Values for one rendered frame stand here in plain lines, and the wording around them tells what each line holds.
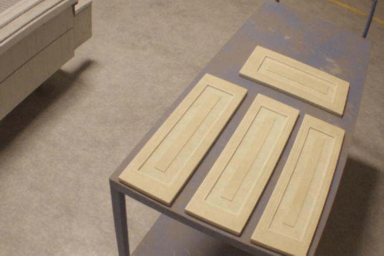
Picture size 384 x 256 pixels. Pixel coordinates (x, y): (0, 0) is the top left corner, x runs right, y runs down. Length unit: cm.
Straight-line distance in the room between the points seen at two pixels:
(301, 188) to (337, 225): 136
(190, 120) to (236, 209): 41
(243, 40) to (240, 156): 77
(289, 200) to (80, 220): 148
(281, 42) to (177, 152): 95
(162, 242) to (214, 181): 80
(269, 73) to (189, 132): 54
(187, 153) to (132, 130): 157
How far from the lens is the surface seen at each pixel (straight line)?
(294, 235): 134
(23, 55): 279
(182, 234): 214
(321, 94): 187
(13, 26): 267
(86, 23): 330
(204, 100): 166
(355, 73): 214
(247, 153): 149
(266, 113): 167
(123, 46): 382
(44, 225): 256
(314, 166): 153
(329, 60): 215
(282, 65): 196
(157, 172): 140
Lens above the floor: 214
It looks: 43 degrees down
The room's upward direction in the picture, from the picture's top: 7 degrees clockwise
